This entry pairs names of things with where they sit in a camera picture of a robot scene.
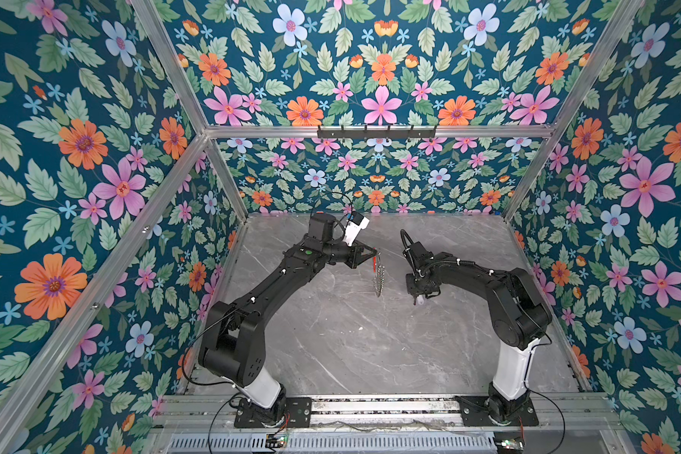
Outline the red keyring with metal rings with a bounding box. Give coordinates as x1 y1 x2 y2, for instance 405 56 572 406
372 252 385 297

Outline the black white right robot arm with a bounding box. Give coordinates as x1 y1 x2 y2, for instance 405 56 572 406
400 229 552 426

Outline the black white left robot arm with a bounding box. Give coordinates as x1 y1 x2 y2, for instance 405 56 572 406
197 211 378 427

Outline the black hook rack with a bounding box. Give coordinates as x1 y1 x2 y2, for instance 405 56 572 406
316 125 437 140

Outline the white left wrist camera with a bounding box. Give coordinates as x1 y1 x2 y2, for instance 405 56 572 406
342 211 370 247

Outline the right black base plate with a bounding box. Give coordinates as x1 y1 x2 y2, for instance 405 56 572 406
454 395 539 427

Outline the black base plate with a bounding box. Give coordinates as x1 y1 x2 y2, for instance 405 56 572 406
454 395 539 427
234 397 313 429

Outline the white perforated cable duct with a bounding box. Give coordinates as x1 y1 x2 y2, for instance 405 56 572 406
166 432 498 453

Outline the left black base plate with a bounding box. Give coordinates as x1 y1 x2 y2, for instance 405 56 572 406
234 397 313 429

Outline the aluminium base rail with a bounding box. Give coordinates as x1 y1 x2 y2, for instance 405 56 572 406
153 393 623 431

